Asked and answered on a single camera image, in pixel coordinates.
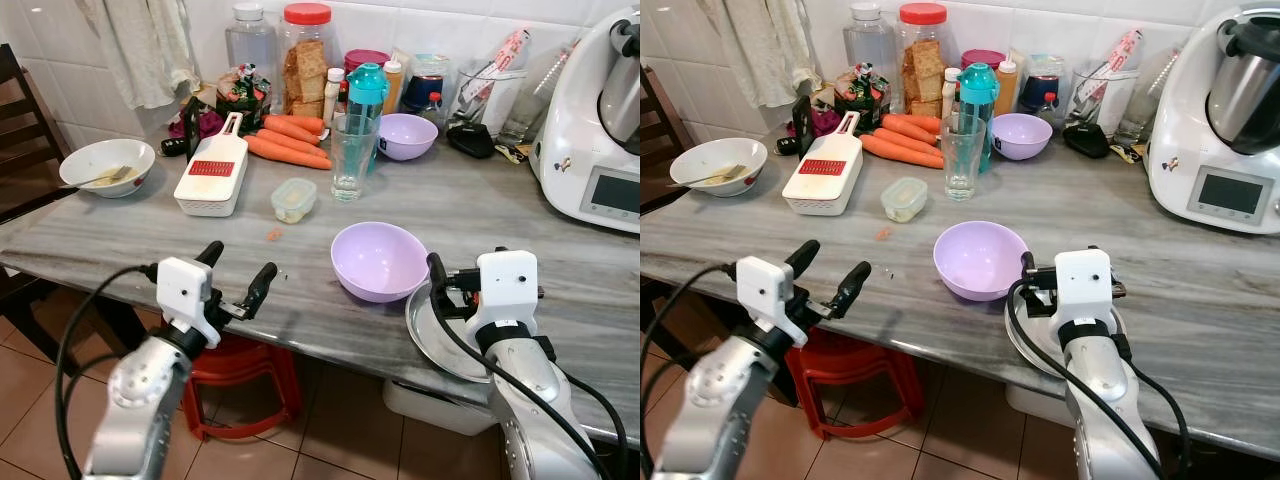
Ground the clear jar with white lid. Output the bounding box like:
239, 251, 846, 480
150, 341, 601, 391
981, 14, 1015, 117
842, 2, 899, 102
224, 2, 280, 102

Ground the clear utensil container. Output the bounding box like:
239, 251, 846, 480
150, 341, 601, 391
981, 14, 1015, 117
454, 59, 527, 137
1069, 61, 1137, 137

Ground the dark wooden chair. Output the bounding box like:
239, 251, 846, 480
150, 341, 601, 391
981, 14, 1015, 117
640, 64, 683, 213
0, 44, 62, 223

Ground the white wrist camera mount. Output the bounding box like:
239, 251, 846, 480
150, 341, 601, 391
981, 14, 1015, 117
735, 256, 798, 347
155, 257, 224, 349
1051, 247, 1116, 327
469, 249, 542, 337

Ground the orange bottle with white cap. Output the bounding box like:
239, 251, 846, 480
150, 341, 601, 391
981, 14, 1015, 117
382, 59, 407, 115
993, 59, 1019, 117

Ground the teal water bottle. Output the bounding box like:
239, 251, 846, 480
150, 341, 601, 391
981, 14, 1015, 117
346, 62, 390, 173
957, 62, 1000, 174

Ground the silver metal plate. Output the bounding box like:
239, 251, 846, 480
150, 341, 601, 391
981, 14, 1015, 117
404, 284, 503, 387
1004, 289, 1128, 380

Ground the small clear plastic container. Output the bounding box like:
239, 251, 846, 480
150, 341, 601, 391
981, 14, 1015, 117
880, 176, 929, 224
270, 177, 318, 225

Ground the white grater with red blade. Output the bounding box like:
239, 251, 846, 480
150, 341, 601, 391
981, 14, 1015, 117
173, 111, 250, 219
780, 110, 864, 218

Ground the small purple plastic bowl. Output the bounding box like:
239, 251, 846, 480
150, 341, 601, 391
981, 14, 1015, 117
377, 112, 440, 163
989, 112, 1054, 162

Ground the white ceramic bowl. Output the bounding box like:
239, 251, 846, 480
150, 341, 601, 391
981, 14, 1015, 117
668, 137, 769, 198
58, 138, 157, 200

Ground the orange carrot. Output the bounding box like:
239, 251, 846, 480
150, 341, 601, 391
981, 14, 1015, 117
859, 133, 945, 170
242, 134, 332, 172
254, 127, 322, 157
879, 112, 942, 139
871, 126, 939, 153
262, 114, 327, 138

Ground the clear glass jug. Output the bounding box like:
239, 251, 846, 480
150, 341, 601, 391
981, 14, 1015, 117
499, 44, 577, 147
1114, 44, 1182, 147

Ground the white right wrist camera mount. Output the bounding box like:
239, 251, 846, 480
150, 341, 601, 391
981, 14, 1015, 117
469, 249, 542, 337
1051, 247, 1116, 327

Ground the white food processor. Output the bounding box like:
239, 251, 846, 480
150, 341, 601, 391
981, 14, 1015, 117
1146, 4, 1280, 237
529, 7, 641, 235

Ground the black pouch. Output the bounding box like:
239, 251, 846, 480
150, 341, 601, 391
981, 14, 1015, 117
445, 121, 497, 160
1061, 121, 1112, 160

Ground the dark jar with blue label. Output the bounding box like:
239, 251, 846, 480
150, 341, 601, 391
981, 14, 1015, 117
404, 54, 452, 127
1019, 54, 1067, 127

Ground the large purple plastic bowl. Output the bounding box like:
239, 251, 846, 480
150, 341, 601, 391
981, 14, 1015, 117
330, 221, 432, 305
932, 220, 1030, 303

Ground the red and white packet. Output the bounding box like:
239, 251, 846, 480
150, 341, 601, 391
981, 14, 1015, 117
486, 29, 532, 77
1099, 29, 1144, 77

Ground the small white bottle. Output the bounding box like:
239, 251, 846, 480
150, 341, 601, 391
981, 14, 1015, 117
939, 67, 964, 123
322, 67, 347, 127

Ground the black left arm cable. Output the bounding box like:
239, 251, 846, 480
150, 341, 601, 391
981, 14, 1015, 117
640, 262, 742, 473
54, 262, 161, 480

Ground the hanging beige cloth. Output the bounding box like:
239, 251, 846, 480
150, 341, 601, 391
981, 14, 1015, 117
689, 0, 817, 110
74, 0, 202, 110

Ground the red lid cracker jar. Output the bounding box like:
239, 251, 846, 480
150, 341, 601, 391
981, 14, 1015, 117
896, 2, 950, 120
277, 2, 335, 120

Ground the metal fork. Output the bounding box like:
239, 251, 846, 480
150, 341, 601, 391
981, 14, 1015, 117
68, 164, 137, 190
671, 164, 747, 189

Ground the red plastic stool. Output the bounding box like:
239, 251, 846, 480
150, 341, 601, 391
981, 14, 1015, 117
179, 333, 304, 442
784, 328, 927, 442

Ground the clear drinking glass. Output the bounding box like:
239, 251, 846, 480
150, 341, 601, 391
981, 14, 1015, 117
940, 112, 989, 203
329, 112, 382, 204

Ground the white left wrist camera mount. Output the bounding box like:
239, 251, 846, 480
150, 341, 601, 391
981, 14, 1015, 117
155, 257, 224, 349
735, 256, 798, 347

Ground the colourful snack bag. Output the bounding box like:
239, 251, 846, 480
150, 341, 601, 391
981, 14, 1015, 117
214, 64, 272, 127
832, 64, 892, 127

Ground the magenta cloth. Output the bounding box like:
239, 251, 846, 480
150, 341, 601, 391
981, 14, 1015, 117
799, 99, 847, 140
169, 99, 227, 142

